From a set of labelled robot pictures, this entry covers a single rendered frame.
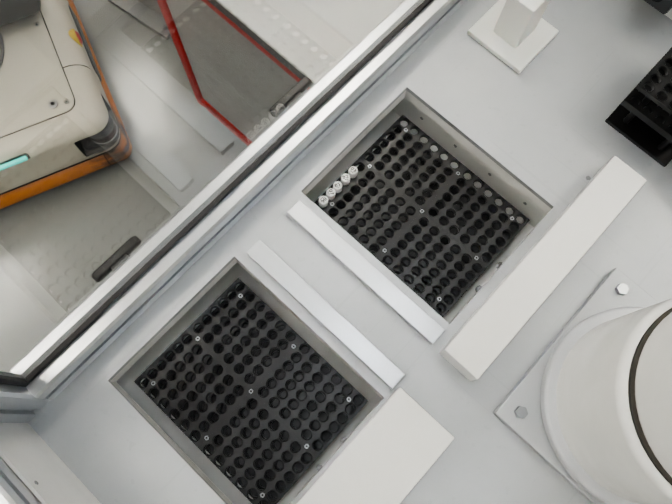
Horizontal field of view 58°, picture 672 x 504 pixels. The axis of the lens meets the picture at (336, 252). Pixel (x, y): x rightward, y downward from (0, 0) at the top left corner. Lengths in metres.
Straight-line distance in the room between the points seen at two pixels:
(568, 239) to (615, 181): 0.10
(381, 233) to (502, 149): 0.19
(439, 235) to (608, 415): 0.32
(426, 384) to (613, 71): 0.48
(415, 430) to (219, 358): 0.25
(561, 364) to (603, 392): 0.12
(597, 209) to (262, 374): 0.44
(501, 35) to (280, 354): 0.50
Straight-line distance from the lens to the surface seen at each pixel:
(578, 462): 0.73
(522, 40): 0.88
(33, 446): 0.74
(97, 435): 0.75
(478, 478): 0.73
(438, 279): 0.79
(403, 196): 0.81
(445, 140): 0.89
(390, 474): 0.70
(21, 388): 0.73
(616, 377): 0.60
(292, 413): 0.76
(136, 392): 0.86
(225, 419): 0.77
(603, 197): 0.79
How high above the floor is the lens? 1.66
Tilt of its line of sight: 74 degrees down
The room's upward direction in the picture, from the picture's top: 3 degrees clockwise
